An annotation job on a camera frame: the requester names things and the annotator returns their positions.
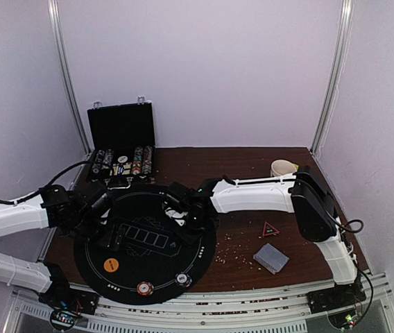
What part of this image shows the orange big blind button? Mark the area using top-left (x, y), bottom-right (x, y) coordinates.
top-left (103, 258), bottom-right (120, 273)

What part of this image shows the red poker chip stack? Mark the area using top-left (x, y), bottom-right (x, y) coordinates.
top-left (137, 282), bottom-right (153, 296)

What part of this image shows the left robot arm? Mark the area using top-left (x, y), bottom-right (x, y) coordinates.
top-left (0, 162), bottom-right (115, 309)

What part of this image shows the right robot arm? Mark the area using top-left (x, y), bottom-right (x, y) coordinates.
top-left (162, 166), bottom-right (364, 307)

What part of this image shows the black round poker mat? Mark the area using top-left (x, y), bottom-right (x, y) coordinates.
top-left (74, 185), bottom-right (216, 305)

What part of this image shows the black white poker chip stack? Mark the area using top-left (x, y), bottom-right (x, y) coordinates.
top-left (175, 273), bottom-right (192, 288)

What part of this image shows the white dealer button in case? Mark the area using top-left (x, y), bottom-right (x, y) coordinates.
top-left (117, 155), bottom-right (128, 163)

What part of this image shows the red triangle all-in marker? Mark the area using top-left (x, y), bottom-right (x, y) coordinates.
top-left (262, 221), bottom-right (280, 237)

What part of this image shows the grey ridged card holder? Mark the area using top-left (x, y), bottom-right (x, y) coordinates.
top-left (253, 244), bottom-right (289, 274)

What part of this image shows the black poker chip case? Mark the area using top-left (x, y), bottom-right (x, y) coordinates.
top-left (86, 101), bottom-right (155, 188)

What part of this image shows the white floral ceramic mug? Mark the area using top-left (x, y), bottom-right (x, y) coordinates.
top-left (270, 160), bottom-right (299, 177)

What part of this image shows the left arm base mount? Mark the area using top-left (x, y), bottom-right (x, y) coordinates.
top-left (38, 284), bottom-right (99, 315)

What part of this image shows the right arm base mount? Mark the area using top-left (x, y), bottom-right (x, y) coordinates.
top-left (307, 285), bottom-right (366, 314)

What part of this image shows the right aluminium frame post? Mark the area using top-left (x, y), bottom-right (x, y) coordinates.
top-left (310, 0), bottom-right (355, 156)

